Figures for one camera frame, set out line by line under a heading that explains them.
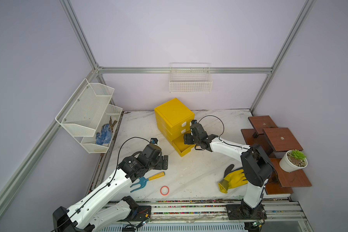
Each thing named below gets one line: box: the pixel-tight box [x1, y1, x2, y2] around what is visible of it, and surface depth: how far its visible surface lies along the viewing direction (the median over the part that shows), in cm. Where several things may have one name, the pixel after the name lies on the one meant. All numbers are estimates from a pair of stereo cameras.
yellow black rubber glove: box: [217, 163, 249, 194], surface depth 83 cm
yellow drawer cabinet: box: [154, 97, 196, 158], surface depth 92 cm
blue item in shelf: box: [95, 123, 112, 145], surface depth 89 cm
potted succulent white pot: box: [279, 149, 308, 173], surface depth 69 cm
